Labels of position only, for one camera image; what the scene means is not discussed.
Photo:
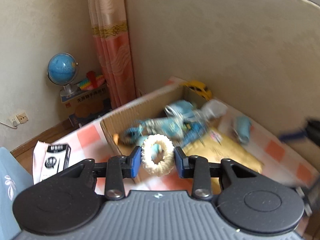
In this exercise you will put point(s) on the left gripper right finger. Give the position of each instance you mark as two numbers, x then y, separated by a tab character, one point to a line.
200	170

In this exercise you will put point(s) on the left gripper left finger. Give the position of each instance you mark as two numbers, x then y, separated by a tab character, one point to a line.
115	170

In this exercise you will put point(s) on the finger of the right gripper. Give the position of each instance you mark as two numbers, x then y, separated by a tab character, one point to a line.
293	135

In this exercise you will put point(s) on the white hair scrunchie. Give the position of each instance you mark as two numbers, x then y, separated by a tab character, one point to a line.
167	163

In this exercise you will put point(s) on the blue face mask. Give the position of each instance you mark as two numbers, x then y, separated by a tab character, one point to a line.
242	128

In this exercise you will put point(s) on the checkered tablecloth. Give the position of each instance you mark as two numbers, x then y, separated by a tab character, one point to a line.
281	163

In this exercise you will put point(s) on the open cardboard box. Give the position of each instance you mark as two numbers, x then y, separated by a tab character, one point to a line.
149	106

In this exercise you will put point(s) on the blue mask in box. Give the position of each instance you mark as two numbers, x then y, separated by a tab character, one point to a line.
183	111

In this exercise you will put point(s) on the white cloth in box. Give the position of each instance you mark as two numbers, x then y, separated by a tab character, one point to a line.
213	109

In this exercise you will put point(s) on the black white carton box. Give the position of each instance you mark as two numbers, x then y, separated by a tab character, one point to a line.
49	159

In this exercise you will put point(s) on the cardboard box under globe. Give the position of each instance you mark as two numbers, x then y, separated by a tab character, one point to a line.
86	105

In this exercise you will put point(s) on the yellow toy car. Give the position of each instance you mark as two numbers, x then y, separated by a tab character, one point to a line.
200	88

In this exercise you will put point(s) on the rainbow pop toy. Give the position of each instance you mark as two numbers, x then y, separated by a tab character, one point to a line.
92	81

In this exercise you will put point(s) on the blue floral cloth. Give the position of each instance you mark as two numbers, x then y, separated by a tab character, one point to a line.
14	180

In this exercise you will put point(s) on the blue desk globe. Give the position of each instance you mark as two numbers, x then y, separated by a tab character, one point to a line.
62	70

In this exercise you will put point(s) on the pink patterned curtain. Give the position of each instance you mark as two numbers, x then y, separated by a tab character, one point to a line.
111	39

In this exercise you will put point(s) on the white wall socket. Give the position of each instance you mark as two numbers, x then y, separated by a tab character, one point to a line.
17	119

